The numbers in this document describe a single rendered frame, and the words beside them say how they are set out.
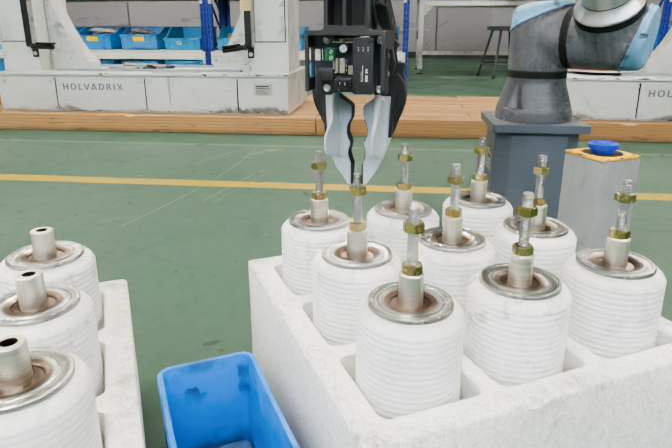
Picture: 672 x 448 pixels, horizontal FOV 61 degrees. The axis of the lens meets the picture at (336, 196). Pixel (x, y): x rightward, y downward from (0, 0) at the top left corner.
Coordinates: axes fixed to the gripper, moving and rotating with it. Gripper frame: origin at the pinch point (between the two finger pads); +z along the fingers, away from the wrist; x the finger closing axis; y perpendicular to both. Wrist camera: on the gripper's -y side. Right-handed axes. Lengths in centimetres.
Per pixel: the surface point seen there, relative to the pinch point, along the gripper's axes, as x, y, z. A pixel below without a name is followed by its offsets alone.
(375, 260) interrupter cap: 2.3, 2.2, 9.0
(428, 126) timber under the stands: -7, -198, 29
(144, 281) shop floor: -50, -35, 34
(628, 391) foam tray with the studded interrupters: 26.8, 5.6, 18.3
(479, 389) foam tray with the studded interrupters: 13.3, 10.7, 16.7
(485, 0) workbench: 17, -546, -38
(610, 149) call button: 29.7, -27.1, 2.0
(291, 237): -9.1, -5.0, 10.2
